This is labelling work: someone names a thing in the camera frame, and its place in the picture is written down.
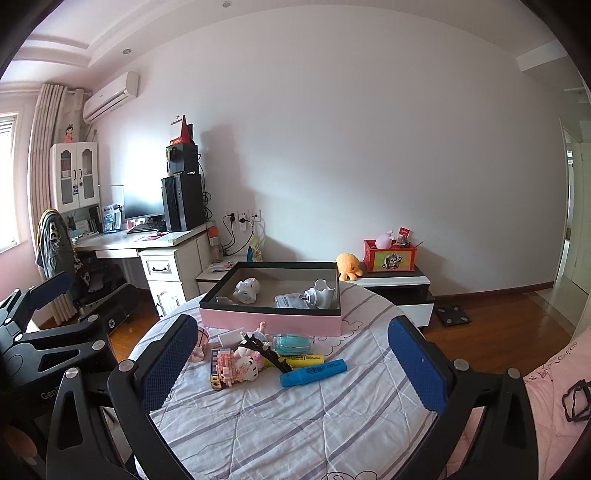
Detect pink shell-shaped case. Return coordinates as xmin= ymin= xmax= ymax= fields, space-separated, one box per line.
xmin=191 ymin=329 xmax=211 ymax=363

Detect pink blanket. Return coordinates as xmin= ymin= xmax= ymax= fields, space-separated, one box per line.
xmin=455 ymin=339 xmax=591 ymax=480

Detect low black-white cabinet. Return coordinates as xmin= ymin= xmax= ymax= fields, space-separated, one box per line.
xmin=339 ymin=263 xmax=435 ymax=329

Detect chair with hanging clothes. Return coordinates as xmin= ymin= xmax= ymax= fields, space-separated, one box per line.
xmin=35 ymin=209 xmax=84 ymax=296

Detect red desk calendar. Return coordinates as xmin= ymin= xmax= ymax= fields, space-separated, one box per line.
xmin=169 ymin=115 xmax=195 ymax=147

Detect black computer tower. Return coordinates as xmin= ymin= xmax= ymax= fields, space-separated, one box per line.
xmin=161 ymin=173 xmax=207 ymax=233

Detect pink block figure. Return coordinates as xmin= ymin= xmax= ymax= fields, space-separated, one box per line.
xmin=210 ymin=348 xmax=238 ymax=391

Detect black hair clip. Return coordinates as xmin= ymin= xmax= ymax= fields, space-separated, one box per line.
xmin=239 ymin=333 xmax=294 ymax=374

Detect computer monitor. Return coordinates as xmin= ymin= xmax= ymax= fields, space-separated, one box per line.
xmin=98 ymin=184 xmax=166 ymax=227

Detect blue book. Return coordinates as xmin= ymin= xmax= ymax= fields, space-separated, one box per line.
xmin=279 ymin=358 xmax=348 ymax=387

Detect red toy storage box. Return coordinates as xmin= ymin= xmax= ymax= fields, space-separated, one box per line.
xmin=363 ymin=238 xmax=417 ymax=273

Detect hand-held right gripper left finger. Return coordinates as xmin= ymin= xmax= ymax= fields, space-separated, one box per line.
xmin=46 ymin=314 xmax=204 ymax=480

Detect striped white quilt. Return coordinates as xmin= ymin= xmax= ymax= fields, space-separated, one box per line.
xmin=127 ymin=281 xmax=481 ymax=480

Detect wall socket with plugs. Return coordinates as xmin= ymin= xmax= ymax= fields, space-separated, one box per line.
xmin=223 ymin=209 xmax=264 ymax=230

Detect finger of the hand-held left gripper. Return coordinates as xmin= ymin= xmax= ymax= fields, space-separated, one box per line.
xmin=14 ymin=272 xmax=73 ymax=319
xmin=11 ymin=313 xmax=117 ymax=370

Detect white pig figurine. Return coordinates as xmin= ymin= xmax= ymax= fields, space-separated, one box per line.
xmin=234 ymin=277 xmax=260 ymax=305

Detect beige curtain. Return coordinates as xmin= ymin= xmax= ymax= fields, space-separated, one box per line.
xmin=27 ymin=83 xmax=88 ymax=324

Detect teal cylinder container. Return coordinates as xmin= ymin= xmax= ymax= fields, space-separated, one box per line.
xmin=272 ymin=335 xmax=312 ymax=355

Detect cream door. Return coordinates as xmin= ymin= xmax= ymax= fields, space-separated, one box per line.
xmin=551 ymin=117 xmax=591 ymax=298

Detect yellow highlighter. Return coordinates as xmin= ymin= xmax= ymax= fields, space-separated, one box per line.
xmin=277 ymin=354 xmax=325 ymax=368

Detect white block cat figure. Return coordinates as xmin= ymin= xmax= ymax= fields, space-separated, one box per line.
xmin=235 ymin=356 xmax=262 ymax=383

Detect white air conditioner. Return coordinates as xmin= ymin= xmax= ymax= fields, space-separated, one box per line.
xmin=82 ymin=71 xmax=140 ymax=124

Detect orange octopus plush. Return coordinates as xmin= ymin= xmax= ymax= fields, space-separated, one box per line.
xmin=335 ymin=252 xmax=363 ymax=282

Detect white glass-door cabinet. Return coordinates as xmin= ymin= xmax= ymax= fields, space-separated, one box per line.
xmin=49 ymin=141 xmax=100 ymax=214

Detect white desk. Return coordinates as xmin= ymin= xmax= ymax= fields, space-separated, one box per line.
xmin=71 ymin=222 xmax=218 ymax=319

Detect window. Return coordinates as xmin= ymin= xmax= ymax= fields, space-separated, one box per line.
xmin=0 ymin=113 xmax=21 ymax=252

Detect black speaker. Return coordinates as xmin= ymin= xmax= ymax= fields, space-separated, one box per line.
xmin=165 ymin=142 xmax=199 ymax=175

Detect small blue-dress doll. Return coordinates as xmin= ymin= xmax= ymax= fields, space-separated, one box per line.
xmin=247 ymin=322 xmax=273 ymax=346

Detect black bathroom scale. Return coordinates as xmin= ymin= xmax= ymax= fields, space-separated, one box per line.
xmin=436 ymin=308 xmax=472 ymax=328

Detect black office chair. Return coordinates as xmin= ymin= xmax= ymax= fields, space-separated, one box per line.
xmin=69 ymin=258 xmax=141 ymax=330

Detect white plush toy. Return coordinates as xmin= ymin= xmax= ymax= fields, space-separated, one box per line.
xmin=301 ymin=279 xmax=335 ymax=310

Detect small white side table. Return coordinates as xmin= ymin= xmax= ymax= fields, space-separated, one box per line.
xmin=195 ymin=255 xmax=252 ymax=296

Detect black eyeglasses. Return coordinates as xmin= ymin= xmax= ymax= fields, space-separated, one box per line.
xmin=562 ymin=379 xmax=591 ymax=424

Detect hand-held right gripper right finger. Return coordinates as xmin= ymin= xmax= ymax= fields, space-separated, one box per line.
xmin=387 ymin=315 xmax=550 ymax=480

